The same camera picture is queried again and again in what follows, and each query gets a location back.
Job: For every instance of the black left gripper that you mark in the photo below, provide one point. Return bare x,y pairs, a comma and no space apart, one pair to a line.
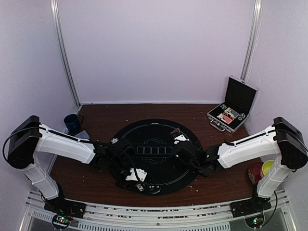
129,185

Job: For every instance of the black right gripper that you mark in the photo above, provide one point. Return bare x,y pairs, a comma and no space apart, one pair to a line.
197,145

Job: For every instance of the single blue-white poker chip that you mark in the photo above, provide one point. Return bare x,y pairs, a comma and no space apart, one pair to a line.
114,140

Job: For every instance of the red triangular button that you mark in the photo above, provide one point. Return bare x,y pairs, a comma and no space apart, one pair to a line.
176,132

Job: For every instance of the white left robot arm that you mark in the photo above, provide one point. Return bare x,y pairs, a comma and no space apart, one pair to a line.
34,137

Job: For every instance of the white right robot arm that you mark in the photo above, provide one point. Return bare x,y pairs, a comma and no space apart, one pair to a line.
281,138

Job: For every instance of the black round poker mat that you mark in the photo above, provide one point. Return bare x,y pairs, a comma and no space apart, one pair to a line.
153,141

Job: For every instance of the blue-backed playing card deck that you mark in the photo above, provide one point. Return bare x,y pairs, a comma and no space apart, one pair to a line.
82,135

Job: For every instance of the red card deck in case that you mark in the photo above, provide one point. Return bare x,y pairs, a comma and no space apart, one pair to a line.
225,118

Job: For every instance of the dark blue ceramic mug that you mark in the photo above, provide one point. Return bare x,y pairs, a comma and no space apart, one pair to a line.
73,122

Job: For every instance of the red patterned bowl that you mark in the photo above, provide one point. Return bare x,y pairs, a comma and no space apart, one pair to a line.
254,172

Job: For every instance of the aluminium poker chip case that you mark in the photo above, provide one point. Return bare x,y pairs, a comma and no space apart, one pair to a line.
237,105

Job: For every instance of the yellow-green plastic bowl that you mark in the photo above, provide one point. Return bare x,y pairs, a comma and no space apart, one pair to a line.
266,167

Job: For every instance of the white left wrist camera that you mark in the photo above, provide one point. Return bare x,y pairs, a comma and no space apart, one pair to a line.
136,174

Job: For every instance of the aluminium front rail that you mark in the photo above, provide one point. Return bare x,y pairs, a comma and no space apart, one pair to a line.
211,217

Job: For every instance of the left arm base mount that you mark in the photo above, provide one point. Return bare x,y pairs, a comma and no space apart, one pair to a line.
70,209

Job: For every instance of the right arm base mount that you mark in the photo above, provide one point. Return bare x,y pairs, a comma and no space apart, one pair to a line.
249,206

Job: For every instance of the aluminium right corner post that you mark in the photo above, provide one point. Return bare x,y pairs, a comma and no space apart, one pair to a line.
252,39

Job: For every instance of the aluminium corner post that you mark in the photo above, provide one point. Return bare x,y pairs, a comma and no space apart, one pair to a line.
252,39
63,53

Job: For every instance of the aluminium left corner post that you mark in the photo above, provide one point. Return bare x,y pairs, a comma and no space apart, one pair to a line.
63,53

